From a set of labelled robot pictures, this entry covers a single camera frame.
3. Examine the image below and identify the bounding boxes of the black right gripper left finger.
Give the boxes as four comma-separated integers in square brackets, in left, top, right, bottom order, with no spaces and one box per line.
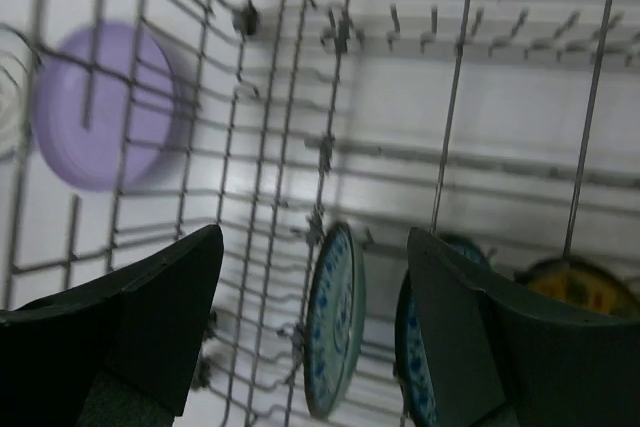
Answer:
[1,224,223,426]

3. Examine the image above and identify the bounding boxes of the teal blue floral plate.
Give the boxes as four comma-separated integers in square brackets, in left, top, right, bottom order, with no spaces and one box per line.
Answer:
[303,221,366,420]

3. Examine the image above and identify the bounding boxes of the yellow patterned plate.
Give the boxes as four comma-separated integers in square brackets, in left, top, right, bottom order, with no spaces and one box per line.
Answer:
[514,255,639,320]

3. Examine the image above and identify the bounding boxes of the grey wire dish rack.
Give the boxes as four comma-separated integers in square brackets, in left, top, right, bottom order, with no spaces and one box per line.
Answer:
[1,0,639,426]

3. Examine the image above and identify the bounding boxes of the purple plastic plate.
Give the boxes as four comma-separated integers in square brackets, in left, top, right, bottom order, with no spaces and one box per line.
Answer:
[30,20,188,192]

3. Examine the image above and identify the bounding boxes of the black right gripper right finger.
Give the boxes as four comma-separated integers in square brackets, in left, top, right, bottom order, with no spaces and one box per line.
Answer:
[406,227,639,426]

